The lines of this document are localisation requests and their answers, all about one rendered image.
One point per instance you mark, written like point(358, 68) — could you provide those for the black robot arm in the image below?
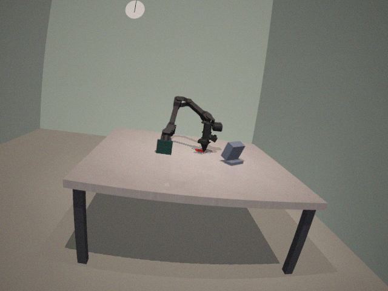
point(205, 116)

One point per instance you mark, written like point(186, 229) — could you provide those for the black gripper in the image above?
point(204, 141)

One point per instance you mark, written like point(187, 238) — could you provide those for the dark grey square panel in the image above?
point(232, 152)

